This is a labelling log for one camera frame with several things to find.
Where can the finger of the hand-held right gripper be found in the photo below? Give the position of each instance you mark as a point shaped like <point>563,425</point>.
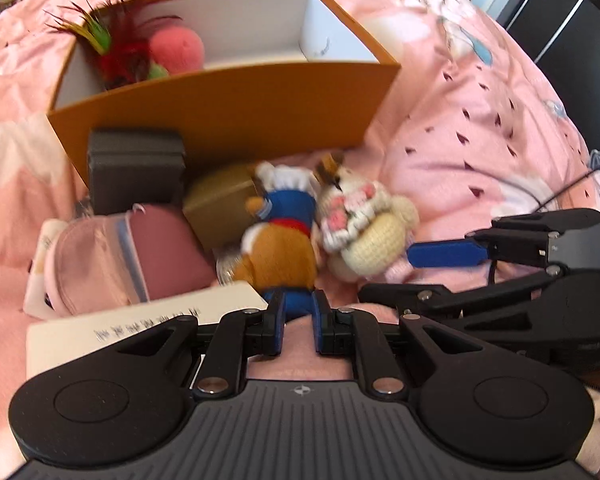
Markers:
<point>405,294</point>
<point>445,254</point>

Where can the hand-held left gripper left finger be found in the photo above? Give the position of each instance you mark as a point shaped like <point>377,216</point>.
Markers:
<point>279,321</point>

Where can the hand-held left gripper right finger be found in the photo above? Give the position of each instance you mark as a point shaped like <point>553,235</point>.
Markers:
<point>321,323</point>

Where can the cream crochet doll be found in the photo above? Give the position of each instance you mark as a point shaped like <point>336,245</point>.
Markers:
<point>365,245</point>

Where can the dog plush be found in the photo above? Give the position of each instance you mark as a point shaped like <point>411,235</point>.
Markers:
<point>280,255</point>

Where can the round glitter mirror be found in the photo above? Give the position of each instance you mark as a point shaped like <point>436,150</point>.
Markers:
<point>226,267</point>

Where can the pink wallet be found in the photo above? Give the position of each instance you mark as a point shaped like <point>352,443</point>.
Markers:
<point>170,250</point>

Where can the long white box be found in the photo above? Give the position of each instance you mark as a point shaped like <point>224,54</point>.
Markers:
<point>130,325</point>

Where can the black box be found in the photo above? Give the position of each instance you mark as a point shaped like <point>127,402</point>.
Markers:
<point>135,170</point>

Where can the orange cardboard box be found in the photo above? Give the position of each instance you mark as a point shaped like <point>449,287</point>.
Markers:
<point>230,110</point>

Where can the gold box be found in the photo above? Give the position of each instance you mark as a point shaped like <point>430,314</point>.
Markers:
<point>215,205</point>

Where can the black cabinet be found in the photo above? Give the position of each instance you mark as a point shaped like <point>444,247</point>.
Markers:
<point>580,35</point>

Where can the pink plush ball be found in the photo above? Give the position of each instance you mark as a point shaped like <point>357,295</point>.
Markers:
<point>177,50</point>

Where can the red green feather toy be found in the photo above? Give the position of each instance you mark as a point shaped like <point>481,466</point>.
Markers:
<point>125,55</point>

